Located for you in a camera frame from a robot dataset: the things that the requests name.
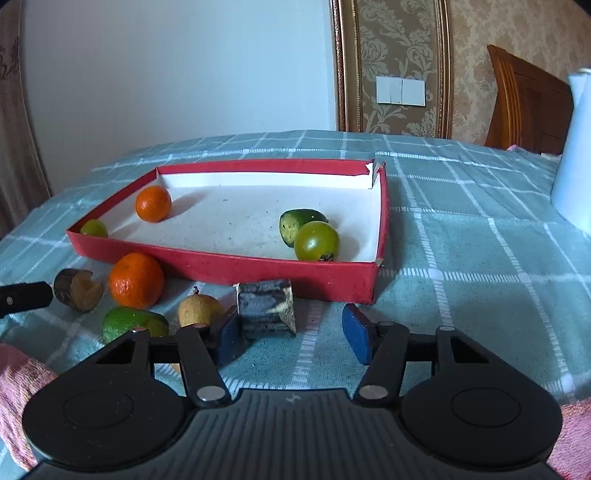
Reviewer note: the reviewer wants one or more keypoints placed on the white electric kettle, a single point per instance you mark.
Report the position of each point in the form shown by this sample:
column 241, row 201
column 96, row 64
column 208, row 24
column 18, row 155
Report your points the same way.
column 575, row 161

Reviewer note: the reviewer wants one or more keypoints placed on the brown curtain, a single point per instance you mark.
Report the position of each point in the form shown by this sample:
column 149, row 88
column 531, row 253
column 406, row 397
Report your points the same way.
column 18, row 138

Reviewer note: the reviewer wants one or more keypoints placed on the white wall switch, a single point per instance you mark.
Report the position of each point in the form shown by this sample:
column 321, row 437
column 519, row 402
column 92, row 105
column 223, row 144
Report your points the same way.
column 400, row 91

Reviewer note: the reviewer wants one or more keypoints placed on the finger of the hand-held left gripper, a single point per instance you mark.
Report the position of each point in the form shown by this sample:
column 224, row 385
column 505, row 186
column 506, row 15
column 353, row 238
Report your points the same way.
column 25, row 297

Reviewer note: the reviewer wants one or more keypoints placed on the red cardboard box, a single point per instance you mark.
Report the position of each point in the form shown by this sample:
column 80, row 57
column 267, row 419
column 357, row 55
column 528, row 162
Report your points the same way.
column 277, row 274

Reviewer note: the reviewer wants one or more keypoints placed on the dark sugarcane piece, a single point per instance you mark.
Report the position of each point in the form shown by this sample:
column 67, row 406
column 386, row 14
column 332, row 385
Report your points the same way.
column 265, row 309

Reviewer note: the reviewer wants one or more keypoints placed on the brown wooden chair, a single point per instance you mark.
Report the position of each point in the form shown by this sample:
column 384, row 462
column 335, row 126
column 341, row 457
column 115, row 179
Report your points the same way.
column 521, row 106

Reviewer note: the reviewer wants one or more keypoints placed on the orange tangerine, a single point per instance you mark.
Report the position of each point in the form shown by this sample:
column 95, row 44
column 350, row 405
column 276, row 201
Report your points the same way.
column 153, row 204
column 136, row 280

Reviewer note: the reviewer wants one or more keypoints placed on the green plaid tablecloth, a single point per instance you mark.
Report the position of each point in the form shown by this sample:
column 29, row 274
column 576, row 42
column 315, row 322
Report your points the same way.
column 461, row 258

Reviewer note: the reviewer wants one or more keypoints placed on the notched sugarcane piece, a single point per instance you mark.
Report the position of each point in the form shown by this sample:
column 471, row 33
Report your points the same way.
column 76, row 288

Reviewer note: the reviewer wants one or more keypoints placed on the small round green fruit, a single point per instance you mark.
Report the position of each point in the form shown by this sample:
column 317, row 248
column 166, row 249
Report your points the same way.
column 94, row 229

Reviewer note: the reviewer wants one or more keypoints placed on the large round green fruit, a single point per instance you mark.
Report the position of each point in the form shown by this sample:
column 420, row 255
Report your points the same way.
column 316, row 241

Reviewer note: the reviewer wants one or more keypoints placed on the dark green cucumber piece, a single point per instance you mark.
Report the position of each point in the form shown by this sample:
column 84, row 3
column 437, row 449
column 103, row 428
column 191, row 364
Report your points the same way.
column 295, row 221

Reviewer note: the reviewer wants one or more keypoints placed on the bright green cucumber piece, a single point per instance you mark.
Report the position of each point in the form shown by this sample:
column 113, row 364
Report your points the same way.
column 129, row 321

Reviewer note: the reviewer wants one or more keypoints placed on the gold framed wallpaper panel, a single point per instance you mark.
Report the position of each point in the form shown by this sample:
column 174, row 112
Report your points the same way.
column 392, row 37

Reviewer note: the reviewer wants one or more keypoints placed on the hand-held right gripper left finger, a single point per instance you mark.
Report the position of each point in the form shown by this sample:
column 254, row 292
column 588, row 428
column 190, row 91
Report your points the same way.
column 227, row 337

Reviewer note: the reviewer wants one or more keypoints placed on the brown longan with stem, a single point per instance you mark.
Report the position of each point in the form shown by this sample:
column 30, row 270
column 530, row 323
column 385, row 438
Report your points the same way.
column 198, row 311

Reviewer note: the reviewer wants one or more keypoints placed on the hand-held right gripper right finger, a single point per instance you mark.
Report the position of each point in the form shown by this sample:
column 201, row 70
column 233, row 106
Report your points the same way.
column 359, row 334

